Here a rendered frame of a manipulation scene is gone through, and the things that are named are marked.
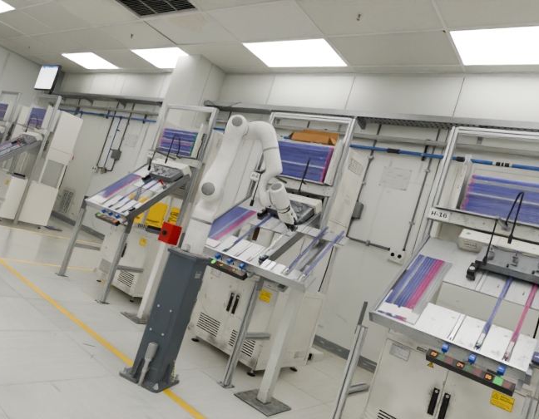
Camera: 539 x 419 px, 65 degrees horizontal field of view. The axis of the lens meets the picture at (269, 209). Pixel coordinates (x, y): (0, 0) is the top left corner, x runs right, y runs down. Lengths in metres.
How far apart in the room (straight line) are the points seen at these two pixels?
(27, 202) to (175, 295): 4.74
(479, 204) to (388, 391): 1.12
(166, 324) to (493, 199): 1.86
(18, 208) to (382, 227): 4.87
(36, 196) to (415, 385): 5.68
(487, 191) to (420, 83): 2.38
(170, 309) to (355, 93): 3.49
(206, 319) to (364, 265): 1.83
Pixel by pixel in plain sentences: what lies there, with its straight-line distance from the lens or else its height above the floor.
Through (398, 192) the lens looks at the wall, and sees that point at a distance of 4.39.
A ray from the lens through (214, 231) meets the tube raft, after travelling 3.02.
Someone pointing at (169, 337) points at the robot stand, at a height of 0.27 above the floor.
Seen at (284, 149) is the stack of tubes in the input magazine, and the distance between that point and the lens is 3.26.
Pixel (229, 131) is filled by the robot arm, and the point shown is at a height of 1.39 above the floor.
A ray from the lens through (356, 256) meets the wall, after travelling 4.42.
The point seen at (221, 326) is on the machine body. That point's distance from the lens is 3.13.
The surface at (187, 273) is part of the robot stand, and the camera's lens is 2.27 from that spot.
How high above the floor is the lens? 0.93
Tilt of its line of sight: 3 degrees up
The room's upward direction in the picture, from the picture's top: 18 degrees clockwise
